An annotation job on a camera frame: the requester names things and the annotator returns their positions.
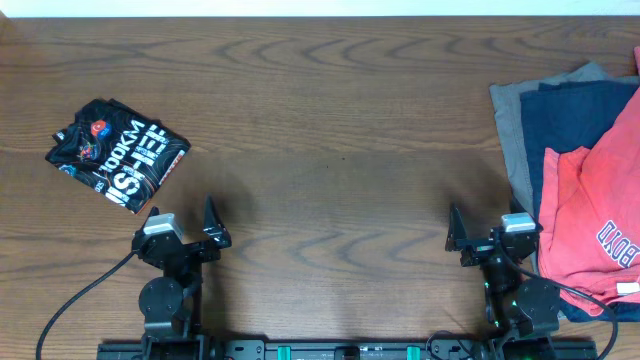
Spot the orange red soccer t-shirt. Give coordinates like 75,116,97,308
537,46,640,318

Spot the black printed folded shirt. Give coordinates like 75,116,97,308
45,98,191,214

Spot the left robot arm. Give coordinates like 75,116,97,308
132,196,232,359

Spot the navy blue shirt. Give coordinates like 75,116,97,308
519,80,640,324

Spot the black cable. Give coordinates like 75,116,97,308
34,249,138,360
494,239,620,360

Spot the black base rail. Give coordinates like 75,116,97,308
96,338,598,360

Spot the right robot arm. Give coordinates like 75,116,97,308
445,205,559,359

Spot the left black cable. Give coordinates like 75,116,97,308
34,249,138,360

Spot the right black cable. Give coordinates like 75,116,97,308
494,239,620,360

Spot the grey shirt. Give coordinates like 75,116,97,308
488,61,640,274

